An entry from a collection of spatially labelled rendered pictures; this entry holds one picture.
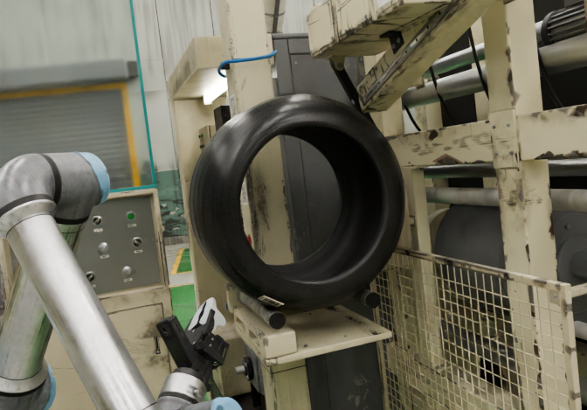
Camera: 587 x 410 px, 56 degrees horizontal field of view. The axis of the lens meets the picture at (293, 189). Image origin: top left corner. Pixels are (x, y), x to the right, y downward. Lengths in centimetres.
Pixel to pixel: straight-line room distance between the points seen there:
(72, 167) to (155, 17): 995
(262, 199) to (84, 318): 93
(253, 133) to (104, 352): 68
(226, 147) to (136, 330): 96
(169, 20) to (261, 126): 967
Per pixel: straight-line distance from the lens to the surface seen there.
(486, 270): 142
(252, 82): 183
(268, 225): 182
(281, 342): 149
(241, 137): 141
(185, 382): 119
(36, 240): 107
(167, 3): 1113
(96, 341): 100
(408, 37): 160
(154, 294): 214
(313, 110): 147
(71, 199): 119
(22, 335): 140
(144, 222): 215
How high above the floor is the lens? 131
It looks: 3 degrees down
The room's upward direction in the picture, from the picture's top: 7 degrees counter-clockwise
